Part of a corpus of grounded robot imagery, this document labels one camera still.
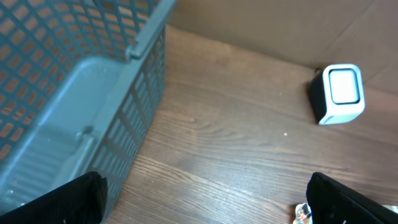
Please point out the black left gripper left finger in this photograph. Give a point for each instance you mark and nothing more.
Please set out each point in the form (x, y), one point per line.
(80, 201)

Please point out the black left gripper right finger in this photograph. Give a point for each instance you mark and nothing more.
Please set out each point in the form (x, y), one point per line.
(331, 202)

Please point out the white red snack packet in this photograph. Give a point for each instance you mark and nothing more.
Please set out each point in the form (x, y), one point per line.
(303, 214)

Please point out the clear brown snack bag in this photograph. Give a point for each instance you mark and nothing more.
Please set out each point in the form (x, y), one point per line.
(393, 208)

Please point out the white barcode scanner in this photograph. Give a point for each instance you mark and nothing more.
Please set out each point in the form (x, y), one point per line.
(336, 94)

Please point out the grey plastic mesh basket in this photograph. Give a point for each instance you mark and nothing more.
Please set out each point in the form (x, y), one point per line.
(81, 81)

